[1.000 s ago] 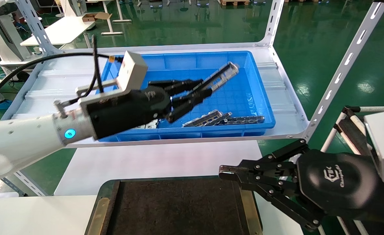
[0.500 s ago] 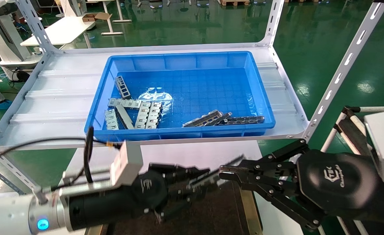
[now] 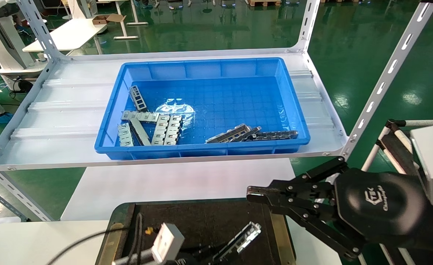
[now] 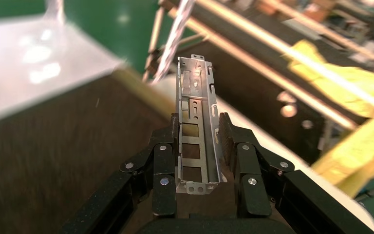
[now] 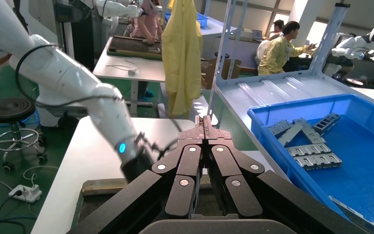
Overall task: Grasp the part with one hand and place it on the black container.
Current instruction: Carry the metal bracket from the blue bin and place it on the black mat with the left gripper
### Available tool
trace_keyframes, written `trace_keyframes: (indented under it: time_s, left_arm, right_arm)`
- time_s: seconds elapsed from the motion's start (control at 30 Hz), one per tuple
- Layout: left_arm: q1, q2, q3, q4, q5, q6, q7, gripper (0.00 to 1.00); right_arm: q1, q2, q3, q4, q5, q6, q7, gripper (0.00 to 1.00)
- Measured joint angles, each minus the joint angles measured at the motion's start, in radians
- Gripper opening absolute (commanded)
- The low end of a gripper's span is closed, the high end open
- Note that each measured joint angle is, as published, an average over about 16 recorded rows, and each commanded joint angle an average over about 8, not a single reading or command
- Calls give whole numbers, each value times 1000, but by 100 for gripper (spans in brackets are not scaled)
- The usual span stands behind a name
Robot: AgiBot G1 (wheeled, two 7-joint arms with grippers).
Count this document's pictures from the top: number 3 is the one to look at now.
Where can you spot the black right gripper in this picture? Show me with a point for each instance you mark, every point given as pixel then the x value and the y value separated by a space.
pixel 382 204

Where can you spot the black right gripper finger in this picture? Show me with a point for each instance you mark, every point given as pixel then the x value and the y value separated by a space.
pixel 268 195

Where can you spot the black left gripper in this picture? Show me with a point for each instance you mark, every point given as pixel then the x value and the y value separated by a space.
pixel 196 257

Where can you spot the blue plastic bin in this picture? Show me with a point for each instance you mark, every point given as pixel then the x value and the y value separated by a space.
pixel 231 99

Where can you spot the wooden pallet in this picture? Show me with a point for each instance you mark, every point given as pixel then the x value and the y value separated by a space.
pixel 264 3

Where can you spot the white slotted metal shelf rack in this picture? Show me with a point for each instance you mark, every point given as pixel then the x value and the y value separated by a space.
pixel 65 121

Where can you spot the open cardboard box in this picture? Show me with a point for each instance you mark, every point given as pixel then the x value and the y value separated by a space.
pixel 102 20

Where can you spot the white desk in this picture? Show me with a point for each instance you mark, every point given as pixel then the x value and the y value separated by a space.
pixel 69 35

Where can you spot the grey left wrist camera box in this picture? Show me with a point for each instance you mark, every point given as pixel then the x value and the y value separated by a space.
pixel 166 241

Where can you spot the white desk leg frame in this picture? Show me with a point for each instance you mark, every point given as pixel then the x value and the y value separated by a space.
pixel 126 37

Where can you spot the white machine pedestal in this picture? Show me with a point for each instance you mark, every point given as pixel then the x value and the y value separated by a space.
pixel 6 44

